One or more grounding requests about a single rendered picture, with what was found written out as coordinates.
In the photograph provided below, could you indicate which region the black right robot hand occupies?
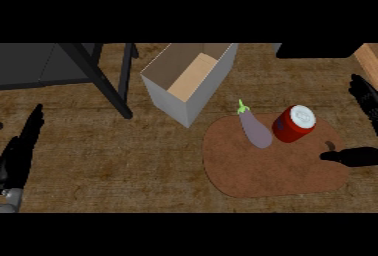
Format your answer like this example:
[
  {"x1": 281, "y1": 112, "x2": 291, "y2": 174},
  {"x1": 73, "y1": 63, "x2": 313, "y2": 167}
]
[{"x1": 319, "y1": 73, "x2": 378, "y2": 169}]

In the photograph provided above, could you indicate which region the red can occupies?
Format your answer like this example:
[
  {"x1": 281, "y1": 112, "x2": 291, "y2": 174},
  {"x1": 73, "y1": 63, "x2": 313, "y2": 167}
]
[{"x1": 271, "y1": 104, "x2": 318, "y2": 144}]

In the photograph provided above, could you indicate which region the brown wooden cutting board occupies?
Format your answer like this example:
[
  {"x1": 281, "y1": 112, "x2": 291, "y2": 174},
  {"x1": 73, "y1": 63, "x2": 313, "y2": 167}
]
[{"x1": 203, "y1": 113, "x2": 352, "y2": 199}]

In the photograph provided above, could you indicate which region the grey cardboard box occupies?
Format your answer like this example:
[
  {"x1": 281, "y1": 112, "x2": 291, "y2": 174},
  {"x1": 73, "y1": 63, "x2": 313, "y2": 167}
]
[{"x1": 139, "y1": 42, "x2": 241, "y2": 129}]

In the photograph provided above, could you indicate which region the pale wooden block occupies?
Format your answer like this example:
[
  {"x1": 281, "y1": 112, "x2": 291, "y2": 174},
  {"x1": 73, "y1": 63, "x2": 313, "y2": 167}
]
[{"x1": 353, "y1": 42, "x2": 378, "y2": 88}]

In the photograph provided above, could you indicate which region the black appliance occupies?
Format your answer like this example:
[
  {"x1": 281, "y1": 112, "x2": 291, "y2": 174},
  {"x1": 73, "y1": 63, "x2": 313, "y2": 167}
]
[{"x1": 275, "y1": 42, "x2": 365, "y2": 60}]

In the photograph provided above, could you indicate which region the purple eggplant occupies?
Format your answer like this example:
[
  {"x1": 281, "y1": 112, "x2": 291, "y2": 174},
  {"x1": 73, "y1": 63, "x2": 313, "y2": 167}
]
[{"x1": 237, "y1": 98, "x2": 275, "y2": 150}]

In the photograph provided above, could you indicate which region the dark grey open door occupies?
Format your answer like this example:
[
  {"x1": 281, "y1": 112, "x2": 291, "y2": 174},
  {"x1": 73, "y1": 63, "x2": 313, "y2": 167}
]
[{"x1": 0, "y1": 42, "x2": 141, "y2": 120}]

